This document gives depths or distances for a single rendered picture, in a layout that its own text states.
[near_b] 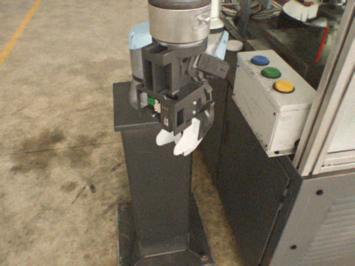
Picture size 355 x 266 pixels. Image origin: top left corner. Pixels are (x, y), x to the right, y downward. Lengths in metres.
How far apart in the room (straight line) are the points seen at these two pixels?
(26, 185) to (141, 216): 0.86
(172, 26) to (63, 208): 1.40
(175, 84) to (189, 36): 0.07
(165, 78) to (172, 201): 0.78
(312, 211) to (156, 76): 0.66
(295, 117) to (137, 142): 0.45
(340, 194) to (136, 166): 0.59
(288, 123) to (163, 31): 0.43
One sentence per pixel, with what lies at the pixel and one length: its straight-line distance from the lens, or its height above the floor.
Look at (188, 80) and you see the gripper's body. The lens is 0.41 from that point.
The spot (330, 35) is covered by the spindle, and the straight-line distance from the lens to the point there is 1.16.
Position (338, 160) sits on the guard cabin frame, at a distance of 0.76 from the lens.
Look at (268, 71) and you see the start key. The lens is 0.78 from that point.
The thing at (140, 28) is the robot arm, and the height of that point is 0.97.
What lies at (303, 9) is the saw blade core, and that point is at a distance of 1.14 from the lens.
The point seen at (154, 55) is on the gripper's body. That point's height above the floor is 1.10.
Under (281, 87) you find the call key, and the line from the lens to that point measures 0.72.
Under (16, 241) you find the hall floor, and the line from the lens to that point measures 1.63.
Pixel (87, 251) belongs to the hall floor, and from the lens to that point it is 1.48.
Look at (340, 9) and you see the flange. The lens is 1.14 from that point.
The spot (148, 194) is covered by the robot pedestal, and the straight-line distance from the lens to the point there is 1.07.
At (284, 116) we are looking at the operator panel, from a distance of 0.69.
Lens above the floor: 1.25
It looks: 39 degrees down
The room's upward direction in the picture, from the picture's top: straight up
